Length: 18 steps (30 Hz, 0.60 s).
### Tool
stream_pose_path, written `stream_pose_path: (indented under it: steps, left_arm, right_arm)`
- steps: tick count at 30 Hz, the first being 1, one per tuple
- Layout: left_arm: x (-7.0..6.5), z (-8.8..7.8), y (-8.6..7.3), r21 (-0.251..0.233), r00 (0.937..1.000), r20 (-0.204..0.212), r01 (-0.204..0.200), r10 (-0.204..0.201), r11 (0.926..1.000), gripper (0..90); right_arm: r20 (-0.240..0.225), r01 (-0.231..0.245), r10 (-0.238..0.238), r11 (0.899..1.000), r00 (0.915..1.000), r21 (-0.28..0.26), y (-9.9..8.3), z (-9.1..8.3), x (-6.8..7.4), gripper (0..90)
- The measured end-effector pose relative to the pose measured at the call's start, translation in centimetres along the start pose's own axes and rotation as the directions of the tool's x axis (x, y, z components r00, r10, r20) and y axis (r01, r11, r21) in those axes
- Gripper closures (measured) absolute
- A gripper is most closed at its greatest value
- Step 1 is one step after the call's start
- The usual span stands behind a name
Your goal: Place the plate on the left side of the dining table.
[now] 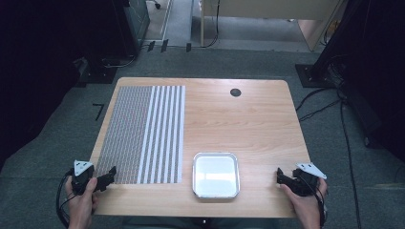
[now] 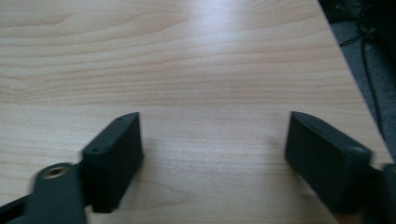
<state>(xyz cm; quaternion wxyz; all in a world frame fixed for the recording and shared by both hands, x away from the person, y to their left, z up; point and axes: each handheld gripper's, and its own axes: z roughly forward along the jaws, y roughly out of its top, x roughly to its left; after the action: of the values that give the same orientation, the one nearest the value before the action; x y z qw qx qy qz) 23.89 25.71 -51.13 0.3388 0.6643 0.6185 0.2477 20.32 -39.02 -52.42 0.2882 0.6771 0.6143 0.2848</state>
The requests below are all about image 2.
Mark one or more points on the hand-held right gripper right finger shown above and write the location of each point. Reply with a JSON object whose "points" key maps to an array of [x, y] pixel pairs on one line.
{"points": [[327, 168]]}

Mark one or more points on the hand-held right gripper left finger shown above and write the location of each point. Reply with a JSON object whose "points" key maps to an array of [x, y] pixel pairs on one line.
{"points": [[109, 168]]}

